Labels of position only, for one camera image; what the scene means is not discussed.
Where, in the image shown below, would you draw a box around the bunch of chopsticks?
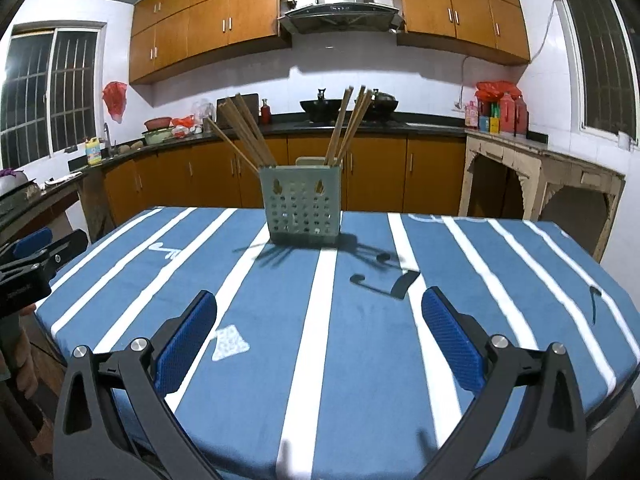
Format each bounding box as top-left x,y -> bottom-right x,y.
205,85 -> 375,173

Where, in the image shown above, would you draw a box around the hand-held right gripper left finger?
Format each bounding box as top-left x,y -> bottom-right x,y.
52,290 -> 221,480

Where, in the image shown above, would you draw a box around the black kitchen countertop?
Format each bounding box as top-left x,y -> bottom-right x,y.
67,112 -> 548,173

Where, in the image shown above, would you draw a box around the orange wall cabinets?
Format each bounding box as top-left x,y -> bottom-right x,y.
129,0 -> 292,85
397,0 -> 531,66

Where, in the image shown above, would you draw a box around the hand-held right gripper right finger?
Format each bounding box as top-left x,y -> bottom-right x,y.
421,286 -> 589,480

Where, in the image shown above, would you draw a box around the black gas stove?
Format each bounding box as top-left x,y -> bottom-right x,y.
295,117 -> 409,129

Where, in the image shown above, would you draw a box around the black pot with lid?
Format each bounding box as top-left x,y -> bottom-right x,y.
362,89 -> 400,122

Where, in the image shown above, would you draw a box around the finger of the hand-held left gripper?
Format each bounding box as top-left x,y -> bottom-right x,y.
10,226 -> 54,261
27,229 -> 90,283

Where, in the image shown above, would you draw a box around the beige wooden side table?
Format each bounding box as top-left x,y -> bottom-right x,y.
459,130 -> 626,264

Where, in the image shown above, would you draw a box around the black wok with handle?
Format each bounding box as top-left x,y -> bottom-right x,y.
300,88 -> 342,123

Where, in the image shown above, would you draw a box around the hanging red plastic bag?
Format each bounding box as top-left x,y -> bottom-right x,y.
102,81 -> 129,125

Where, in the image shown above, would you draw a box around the green perforated utensil holder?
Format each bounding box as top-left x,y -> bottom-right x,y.
259,156 -> 344,247

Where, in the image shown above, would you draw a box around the person's left hand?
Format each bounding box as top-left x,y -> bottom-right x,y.
9,305 -> 39,401

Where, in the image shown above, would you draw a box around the barred window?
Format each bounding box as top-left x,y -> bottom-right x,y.
546,0 -> 640,142
0,22 -> 107,172

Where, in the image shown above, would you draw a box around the orange base cabinets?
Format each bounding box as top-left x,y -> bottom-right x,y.
102,132 -> 469,227

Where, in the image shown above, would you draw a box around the clear plastic bag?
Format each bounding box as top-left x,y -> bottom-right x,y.
194,99 -> 217,134

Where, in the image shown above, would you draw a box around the dark wooden cutting board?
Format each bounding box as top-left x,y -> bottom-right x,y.
216,92 -> 260,129

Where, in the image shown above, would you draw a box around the blue white striped tablecloth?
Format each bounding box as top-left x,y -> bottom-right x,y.
35,205 -> 634,480

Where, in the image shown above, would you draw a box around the steel range hood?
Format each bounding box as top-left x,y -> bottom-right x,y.
277,0 -> 405,35

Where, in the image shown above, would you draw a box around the white wall cable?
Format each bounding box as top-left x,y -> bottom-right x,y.
529,0 -> 559,64

